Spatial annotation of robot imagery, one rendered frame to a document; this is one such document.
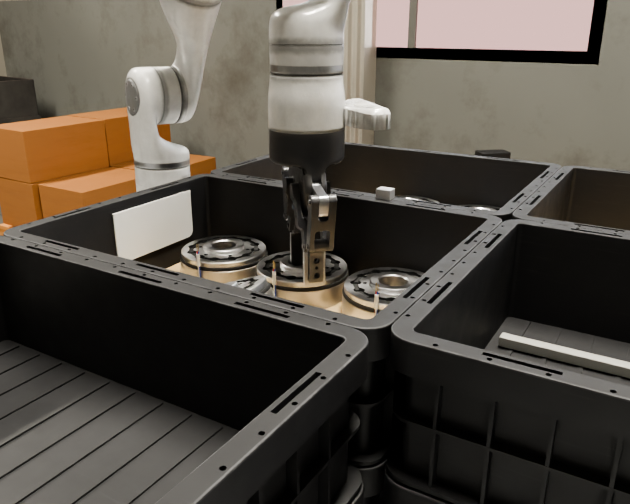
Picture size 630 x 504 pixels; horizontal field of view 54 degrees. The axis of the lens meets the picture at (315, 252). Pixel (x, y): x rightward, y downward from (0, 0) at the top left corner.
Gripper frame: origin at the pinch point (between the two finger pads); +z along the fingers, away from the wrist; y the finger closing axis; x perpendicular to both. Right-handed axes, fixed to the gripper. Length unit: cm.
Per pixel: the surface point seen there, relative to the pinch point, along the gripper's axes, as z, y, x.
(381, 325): -5.5, 26.0, -1.4
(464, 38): -17, -208, 124
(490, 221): -5.3, 7.2, 17.0
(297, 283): 1.6, 1.8, -1.5
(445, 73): -1, -215, 119
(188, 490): -5.6, 38.4, -14.5
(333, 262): 1.8, -3.5, 3.9
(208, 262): 1.6, -6.4, -9.9
